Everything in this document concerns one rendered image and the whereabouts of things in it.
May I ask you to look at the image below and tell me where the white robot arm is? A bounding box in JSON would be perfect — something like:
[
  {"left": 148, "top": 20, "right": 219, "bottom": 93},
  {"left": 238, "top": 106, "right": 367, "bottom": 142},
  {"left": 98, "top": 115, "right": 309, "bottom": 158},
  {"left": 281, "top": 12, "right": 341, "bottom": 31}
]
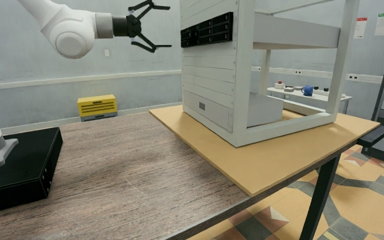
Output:
[{"left": 0, "top": 0, "right": 114, "bottom": 167}]

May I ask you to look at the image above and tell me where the white server rack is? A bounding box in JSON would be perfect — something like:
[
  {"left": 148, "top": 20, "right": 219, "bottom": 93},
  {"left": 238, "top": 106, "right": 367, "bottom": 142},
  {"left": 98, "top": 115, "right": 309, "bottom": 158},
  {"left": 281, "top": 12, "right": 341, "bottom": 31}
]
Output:
[{"left": 179, "top": 0, "right": 360, "bottom": 148}]

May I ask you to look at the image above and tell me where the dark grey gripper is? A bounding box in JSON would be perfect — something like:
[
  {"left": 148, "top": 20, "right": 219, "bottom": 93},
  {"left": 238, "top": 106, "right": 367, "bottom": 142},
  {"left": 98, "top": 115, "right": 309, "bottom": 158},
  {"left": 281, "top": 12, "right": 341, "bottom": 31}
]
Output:
[{"left": 112, "top": 0, "right": 172, "bottom": 53}]

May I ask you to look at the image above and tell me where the tan wooden board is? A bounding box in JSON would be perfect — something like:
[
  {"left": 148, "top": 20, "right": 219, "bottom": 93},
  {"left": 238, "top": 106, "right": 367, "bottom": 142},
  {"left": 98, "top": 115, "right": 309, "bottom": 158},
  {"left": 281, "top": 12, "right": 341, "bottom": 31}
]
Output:
[{"left": 149, "top": 105, "right": 381, "bottom": 197}]

